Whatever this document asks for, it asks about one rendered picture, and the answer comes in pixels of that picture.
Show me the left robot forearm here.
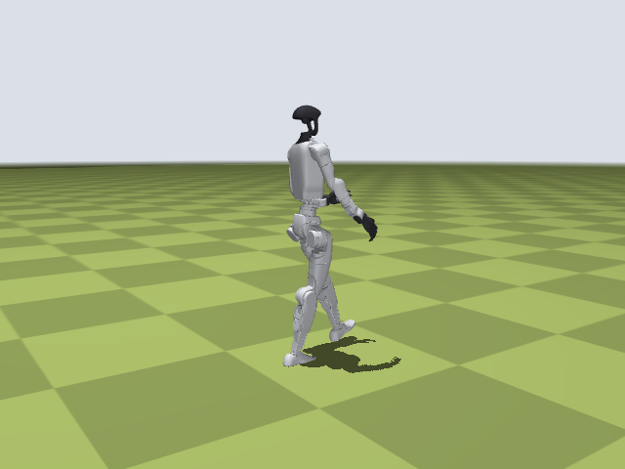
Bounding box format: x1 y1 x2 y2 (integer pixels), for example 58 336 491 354
298 198 327 209

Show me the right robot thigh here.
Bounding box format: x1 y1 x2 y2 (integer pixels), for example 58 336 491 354
296 225 332 306

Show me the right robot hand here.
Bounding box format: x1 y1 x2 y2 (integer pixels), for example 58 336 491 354
354 213 378 241

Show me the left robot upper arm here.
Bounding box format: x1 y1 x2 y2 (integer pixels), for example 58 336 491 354
287 148 294 195

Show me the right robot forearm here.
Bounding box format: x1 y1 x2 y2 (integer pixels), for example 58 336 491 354
332 179 364 220

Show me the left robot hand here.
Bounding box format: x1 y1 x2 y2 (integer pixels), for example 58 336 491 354
320 190 352 206

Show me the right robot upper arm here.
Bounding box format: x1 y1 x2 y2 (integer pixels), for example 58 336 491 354
308 143 345 192

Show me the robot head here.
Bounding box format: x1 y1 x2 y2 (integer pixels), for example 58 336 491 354
292 106 321 145

